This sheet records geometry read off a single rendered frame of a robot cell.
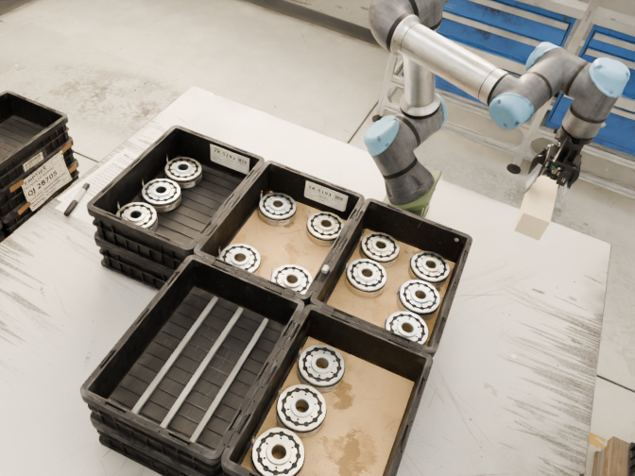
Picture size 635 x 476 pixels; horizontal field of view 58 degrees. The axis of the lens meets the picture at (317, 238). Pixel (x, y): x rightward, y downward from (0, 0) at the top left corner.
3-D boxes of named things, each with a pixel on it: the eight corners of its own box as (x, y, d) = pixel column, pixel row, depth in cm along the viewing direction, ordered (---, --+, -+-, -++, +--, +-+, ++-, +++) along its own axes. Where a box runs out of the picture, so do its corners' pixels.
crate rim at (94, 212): (175, 129, 167) (174, 123, 165) (266, 164, 161) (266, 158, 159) (84, 213, 140) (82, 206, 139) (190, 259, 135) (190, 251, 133)
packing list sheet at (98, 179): (120, 146, 190) (120, 145, 189) (180, 171, 185) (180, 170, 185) (48, 205, 168) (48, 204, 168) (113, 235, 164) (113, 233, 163)
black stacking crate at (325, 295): (359, 227, 162) (367, 197, 154) (459, 265, 157) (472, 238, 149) (302, 331, 136) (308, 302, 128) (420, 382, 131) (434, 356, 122)
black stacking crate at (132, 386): (192, 284, 142) (190, 254, 133) (300, 331, 136) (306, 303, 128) (87, 420, 115) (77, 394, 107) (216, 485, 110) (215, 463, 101)
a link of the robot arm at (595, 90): (602, 50, 116) (641, 69, 112) (577, 96, 124) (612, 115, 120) (583, 60, 112) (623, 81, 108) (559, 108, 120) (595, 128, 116)
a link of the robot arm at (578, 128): (572, 98, 123) (609, 111, 121) (562, 116, 126) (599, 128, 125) (567, 115, 118) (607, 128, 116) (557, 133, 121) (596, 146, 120)
